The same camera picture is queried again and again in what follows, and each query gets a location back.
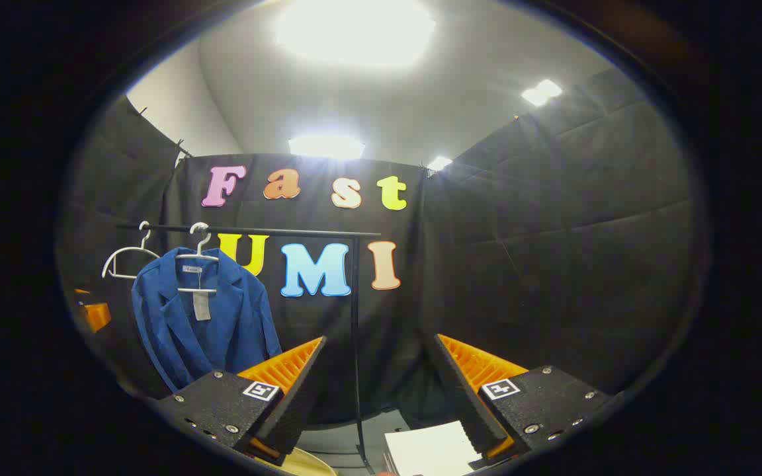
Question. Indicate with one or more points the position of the white plastic hanger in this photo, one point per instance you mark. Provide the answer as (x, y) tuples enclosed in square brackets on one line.
[(126, 254), (201, 251)]

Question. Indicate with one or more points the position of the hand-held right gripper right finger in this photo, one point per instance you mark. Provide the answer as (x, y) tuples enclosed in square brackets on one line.
[(464, 396)]

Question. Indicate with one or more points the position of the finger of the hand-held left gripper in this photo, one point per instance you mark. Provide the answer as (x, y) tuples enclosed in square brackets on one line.
[(98, 316)]

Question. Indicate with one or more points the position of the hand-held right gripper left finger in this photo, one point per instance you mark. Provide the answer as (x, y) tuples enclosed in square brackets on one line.
[(295, 396)]

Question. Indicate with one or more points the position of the black backdrop cloth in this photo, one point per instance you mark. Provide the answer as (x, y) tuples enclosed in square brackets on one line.
[(553, 251)]

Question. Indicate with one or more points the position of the white box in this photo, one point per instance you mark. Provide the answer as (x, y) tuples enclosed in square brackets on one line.
[(430, 451)]

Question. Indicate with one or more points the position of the ceiling light panel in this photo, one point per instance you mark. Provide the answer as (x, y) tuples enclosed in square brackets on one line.
[(542, 92), (326, 147), (439, 162), (354, 30)]

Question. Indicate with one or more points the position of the blue jacket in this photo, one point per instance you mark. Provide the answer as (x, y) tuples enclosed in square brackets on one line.
[(235, 330)]

